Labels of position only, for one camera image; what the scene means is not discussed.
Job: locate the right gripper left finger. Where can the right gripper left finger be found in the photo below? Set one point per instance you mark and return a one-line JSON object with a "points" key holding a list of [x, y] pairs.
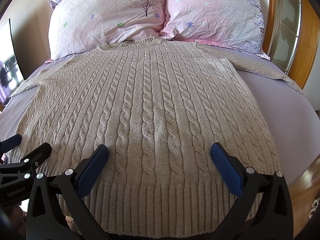
{"points": [[45, 218]]}

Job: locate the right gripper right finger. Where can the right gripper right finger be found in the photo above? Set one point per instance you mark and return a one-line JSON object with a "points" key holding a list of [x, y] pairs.
{"points": [[263, 208]]}

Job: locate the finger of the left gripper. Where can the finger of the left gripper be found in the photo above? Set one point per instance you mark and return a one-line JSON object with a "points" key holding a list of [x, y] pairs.
{"points": [[10, 143], [26, 168]]}

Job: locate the beige cable-knit sweater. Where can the beige cable-knit sweater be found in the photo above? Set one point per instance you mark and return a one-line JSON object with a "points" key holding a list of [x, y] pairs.
{"points": [[158, 106]]}

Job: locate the window with curtain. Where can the window with curtain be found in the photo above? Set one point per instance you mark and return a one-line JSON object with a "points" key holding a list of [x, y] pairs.
{"points": [[11, 76]]}

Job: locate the lilac bed sheet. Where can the lilac bed sheet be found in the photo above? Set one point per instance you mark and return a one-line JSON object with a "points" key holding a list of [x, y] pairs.
{"points": [[291, 118]]}

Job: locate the pink pillow with tree print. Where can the pink pillow with tree print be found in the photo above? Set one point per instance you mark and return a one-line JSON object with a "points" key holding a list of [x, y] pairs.
{"points": [[77, 26]]}

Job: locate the pink pillow with flower print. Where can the pink pillow with flower print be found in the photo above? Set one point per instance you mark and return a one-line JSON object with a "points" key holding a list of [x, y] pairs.
{"points": [[232, 24]]}

